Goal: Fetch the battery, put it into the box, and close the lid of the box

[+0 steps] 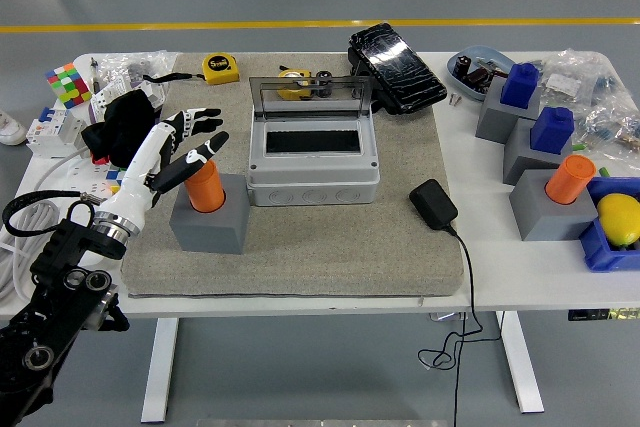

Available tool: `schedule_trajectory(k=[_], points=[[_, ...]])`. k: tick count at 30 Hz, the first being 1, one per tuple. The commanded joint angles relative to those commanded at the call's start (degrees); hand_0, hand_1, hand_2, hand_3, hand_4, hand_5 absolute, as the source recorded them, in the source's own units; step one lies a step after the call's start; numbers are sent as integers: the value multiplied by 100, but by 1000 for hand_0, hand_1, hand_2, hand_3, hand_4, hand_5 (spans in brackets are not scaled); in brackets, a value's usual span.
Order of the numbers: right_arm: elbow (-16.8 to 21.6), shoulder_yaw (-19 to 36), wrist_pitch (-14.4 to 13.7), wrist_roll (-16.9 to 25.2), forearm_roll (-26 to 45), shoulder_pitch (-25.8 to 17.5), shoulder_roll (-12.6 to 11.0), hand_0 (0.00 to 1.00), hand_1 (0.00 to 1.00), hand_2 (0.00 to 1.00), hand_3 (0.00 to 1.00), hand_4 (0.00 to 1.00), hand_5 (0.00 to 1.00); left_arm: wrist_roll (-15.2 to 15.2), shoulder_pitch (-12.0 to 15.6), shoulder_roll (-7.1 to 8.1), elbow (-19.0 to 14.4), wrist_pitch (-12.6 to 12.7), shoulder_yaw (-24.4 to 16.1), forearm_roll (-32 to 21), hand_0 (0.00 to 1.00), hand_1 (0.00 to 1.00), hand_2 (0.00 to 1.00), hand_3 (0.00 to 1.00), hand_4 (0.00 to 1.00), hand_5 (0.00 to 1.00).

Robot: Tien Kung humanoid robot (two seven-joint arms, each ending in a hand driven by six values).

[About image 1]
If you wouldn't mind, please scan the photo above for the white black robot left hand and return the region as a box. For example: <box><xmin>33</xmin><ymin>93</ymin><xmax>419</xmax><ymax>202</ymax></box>
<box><xmin>99</xmin><ymin>106</ymin><xmax>231</xmax><ymax>234</ymax></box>

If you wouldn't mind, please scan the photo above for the orange cylinder battery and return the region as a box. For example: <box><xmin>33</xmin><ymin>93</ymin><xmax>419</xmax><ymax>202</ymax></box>
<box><xmin>183</xmin><ymin>159</ymin><xmax>226</xmax><ymax>213</ymax></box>

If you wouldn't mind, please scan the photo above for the grey electrical box body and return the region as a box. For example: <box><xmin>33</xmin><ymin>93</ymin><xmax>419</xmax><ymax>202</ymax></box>
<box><xmin>247</xmin><ymin>114</ymin><xmax>381</xmax><ymax>207</ymax></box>

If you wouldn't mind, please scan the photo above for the smoky transparent box lid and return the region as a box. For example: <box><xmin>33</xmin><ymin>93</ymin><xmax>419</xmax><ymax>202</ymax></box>
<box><xmin>248</xmin><ymin>74</ymin><xmax>375</xmax><ymax>121</ymax></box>

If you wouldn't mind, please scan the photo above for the white dotted card box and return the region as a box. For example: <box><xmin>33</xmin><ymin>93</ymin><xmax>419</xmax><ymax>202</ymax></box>
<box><xmin>89</xmin><ymin>87</ymin><xmax>119</xmax><ymax>123</ymax></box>

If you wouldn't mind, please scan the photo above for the small colourful puzzle cube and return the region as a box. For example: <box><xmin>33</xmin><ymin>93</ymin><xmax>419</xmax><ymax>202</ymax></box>
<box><xmin>106</xmin><ymin>166</ymin><xmax>129</xmax><ymax>194</ymax></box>

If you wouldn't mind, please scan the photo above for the black cloth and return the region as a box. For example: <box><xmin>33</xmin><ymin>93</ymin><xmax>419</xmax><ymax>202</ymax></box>
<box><xmin>81</xmin><ymin>89</ymin><xmax>169</xmax><ymax>168</ymax></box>

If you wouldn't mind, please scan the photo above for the small white module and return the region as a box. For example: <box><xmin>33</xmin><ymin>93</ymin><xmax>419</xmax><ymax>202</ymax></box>
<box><xmin>143</xmin><ymin>81</ymin><xmax>166</xmax><ymax>108</ymax></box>

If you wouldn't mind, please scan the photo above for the grey cube holder round hole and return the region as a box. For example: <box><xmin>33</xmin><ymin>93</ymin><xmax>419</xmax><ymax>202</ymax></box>
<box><xmin>168</xmin><ymin>172</ymin><xmax>251</xmax><ymax>254</ymax></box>

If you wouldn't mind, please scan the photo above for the white circuit breaker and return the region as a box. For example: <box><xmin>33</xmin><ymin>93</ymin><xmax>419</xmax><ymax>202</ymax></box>
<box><xmin>24</xmin><ymin>106</ymin><xmax>91</xmax><ymax>159</ymax></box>

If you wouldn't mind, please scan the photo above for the clear plastic bag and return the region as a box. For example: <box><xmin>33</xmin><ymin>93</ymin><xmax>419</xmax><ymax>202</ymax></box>
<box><xmin>97</xmin><ymin>50</ymin><xmax>179</xmax><ymax>98</ymax></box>

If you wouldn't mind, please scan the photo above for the large colourful puzzle cube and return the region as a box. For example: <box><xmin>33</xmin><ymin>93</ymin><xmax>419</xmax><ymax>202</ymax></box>
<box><xmin>44</xmin><ymin>62</ymin><xmax>94</xmax><ymax>109</ymax></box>

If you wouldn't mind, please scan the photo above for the square yellow tape measure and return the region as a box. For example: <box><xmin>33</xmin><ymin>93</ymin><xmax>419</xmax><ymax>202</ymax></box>
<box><xmin>142</xmin><ymin>53</ymin><xmax>241</xmax><ymax>86</ymax></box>

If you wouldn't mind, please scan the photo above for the white shoe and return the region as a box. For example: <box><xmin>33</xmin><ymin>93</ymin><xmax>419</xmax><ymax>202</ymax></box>
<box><xmin>0</xmin><ymin>110</ymin><xmax>29</xmax><ymax>146</ymax></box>

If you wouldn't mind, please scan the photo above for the round yellow tape measure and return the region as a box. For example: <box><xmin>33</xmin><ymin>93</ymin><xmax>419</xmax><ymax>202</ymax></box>
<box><xmin>277</xmin><ymin>69</ymin><xmax>314</xmax><ymax>101</ymax></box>

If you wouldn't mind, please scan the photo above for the grey-brown mat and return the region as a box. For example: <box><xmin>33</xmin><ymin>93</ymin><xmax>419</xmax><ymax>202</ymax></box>
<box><xmin>119</xmin><ymin>51</ymin><xmax>465</xmax><ymax>299</ymax></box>

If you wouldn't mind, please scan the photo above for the black silver capacitor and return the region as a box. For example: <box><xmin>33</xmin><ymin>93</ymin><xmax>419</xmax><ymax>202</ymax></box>
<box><xmin>314</xmin><ymin>70</ymin><xmax>334</xmax><ymax>98</ymax></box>

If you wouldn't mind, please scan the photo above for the white table leg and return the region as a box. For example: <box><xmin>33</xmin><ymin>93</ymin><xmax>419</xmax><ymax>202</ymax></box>
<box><xmin>499</xmin><ymin>310</ymin><xmax>545</xmax><ymax>414</ymax></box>
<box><xmin>140</xmin><ymin>317</ymin><xmax>180</xmax><ymax>424</ymax></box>

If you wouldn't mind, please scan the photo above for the glossy black case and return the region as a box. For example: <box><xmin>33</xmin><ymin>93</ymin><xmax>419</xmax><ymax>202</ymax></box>
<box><xmin>347</xmin><ymin>21</ymin><xmax>449</xmax><ymax>117</ymax></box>

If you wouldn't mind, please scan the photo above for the black power adapter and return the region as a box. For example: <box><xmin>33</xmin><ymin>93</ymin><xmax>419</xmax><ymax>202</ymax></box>
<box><xmin>408</xmin><ymin>178</ymin><xmax>459</xmax><ymax>233</ymax></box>

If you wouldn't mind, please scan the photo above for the brown component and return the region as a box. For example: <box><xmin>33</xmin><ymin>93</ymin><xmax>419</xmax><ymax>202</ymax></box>
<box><xmin>467</xmin><ymin>66</ymin><xmax>494</xmax><ymax>91</ymax></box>

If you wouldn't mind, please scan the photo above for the blue-grey dish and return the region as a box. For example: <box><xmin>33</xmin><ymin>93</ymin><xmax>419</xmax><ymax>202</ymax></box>
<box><xmin>446</xmin><ymin>44</ymin><xmax>516</xmax><ymax>102</ymax></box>

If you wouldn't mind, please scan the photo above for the blue block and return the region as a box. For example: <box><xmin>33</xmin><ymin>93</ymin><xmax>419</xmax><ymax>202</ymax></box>
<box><xmin>529</xmin><ymin>106</ymin><xmax>575</xmax><ymax>154</ymax></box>
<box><xmin>499</xmin><ymin>62</ymin><xmax>541</xmax><ymax>109</ymax></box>

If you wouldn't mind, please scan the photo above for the orange cylinder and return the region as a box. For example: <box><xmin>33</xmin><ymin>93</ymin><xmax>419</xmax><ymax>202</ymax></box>
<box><xmin>544</xmin><ymin>154</ymin><xmax>597</xmax><ymax>206</ymax></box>

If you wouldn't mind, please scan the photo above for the clear bag of parts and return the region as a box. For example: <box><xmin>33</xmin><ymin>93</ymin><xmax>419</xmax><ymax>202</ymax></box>
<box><xmin>537</xmin><ymin>49</ymin><xmax>629</xmax><ymax>101</ymax></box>
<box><xmin>574</xmin><ymin>94</ymin><xmax>640</xmax><ymax>158</ymax></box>

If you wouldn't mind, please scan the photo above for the blue plastic bin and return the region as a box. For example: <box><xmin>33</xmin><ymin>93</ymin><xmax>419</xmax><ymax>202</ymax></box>
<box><xmin>578</xmin><ymin>176</ymin><xmax>640</xmax><ymax>273</ymax></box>

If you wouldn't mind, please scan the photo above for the yellow lemon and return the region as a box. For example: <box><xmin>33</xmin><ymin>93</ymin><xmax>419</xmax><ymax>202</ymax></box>
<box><xmin>597</xmin><ymin>193</ymin><xmax>640</xmax><ymax>248</ymax></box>

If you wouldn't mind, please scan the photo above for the black table control panel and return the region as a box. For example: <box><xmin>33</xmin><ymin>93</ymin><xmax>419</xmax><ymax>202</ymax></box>
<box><xmin>567</xmin><ymin>307</ymin><xmax>640</xmax><ymax>322</ymax></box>

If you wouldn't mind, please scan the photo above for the white cable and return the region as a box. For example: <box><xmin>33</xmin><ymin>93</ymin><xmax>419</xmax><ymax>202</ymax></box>
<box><xmin>0</xmin><ymin>146</ymin><xmax>96</xmax><ymax>303</ymax></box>

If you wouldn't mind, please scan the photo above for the black adapter cord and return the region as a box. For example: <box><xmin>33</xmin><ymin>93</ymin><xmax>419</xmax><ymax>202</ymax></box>
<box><xmin>417</xmin><ymin>224</ymin><xmax>503</xmax><ymax>427</ymax></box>

